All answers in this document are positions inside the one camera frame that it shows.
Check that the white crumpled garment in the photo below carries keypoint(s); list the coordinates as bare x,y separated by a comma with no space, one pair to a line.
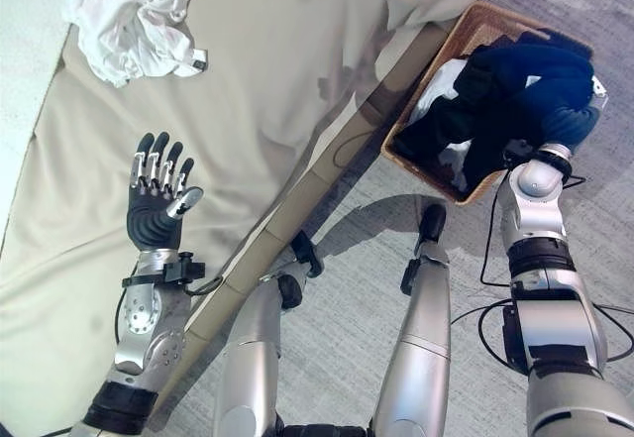
126,26

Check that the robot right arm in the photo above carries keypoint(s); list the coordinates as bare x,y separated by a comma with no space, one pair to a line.
550,308

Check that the robot leg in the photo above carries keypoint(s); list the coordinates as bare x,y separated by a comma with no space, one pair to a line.
426,318
252,348

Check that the robot left leg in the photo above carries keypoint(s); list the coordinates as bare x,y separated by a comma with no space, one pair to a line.
252,348

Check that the white cloth in basket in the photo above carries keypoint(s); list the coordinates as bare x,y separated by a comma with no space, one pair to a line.
436,90

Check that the woven wicker basket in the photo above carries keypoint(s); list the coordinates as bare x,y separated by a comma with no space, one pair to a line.
460,40

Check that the beige bed frame side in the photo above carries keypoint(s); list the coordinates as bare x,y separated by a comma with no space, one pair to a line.
307,194

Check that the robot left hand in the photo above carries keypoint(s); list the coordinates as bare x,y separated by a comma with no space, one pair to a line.
151,221

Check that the dark blue garment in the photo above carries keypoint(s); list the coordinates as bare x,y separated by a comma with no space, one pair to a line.
540,75

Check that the black garment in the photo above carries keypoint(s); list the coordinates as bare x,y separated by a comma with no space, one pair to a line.
446,120

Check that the beige bed mattress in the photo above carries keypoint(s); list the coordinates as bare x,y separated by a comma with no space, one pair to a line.
238,110

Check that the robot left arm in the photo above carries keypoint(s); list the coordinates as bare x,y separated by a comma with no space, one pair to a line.
143,318

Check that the black left wrist clamp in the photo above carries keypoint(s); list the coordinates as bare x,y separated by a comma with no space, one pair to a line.
180,271

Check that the robot right leg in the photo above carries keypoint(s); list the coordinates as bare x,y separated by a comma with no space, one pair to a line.
426,318

